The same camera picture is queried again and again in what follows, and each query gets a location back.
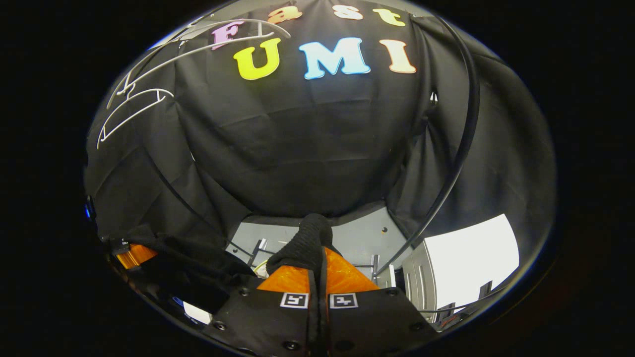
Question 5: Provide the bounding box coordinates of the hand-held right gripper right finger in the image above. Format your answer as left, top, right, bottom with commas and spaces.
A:
320, 246, 440, 355

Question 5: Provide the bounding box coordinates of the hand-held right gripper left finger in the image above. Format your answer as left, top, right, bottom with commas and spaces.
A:
203, 264, 318, 355

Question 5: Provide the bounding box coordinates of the black knit garment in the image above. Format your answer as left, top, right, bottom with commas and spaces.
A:
124, 213, 334, 314

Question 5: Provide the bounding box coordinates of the white plastic hanger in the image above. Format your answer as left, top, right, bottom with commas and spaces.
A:
107, 19, 292, 107
97, 88, 175, 149

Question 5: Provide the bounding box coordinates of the black metal clothes rack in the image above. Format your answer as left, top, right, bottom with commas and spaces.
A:
144, 15, 481, 288

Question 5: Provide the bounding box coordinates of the white box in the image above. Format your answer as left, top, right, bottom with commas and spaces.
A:
401, 214, 520, 320

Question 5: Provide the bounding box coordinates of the black backdrop cloth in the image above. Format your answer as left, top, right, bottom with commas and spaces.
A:
83, 0, 556, 258

